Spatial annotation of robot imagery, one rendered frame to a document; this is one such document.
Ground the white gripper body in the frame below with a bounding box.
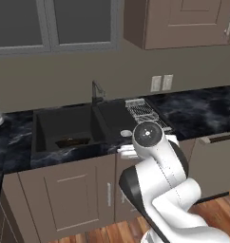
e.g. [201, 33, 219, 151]
[116, 134, 181, 160]

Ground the dark brown shallow pan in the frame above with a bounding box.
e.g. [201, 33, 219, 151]
[54, 137, 91, 149]

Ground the black kitchen sink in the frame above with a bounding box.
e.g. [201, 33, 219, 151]
[30, 99, 145, 157]

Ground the small white round disc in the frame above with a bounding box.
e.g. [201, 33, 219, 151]
[120, 129, 133, 139]

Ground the narrow brown base cupboard door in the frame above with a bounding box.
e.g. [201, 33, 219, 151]
[114, 151, 147, 224]

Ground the dark grey tap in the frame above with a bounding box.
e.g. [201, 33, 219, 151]
[90, 80, 107, 106]

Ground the wide brown base cupboard door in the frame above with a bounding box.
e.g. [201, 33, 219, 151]
[17, 154, 117, 243]

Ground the brown fronted dishwasher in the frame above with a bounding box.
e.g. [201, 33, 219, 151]
[188, 130, 230, 201]

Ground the grey framed window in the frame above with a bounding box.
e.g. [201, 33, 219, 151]
[0, 0, 122, 57]

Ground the wire dish drying rack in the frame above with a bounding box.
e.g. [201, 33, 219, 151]
[124, 98, 174, 133]

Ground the silver wide door handle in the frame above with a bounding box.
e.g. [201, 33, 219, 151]
[106, 182, 112, 208]

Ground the white wall socket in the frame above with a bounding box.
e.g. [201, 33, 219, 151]
[162, 74, 174, 92]
[150, 75, 163, 93]

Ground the dark dishwasher handle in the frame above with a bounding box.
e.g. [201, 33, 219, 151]
[207, 132, 230, 144]

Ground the brown wall cupboard door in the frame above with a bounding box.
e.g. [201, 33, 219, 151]
[144, 0, 230, 50]

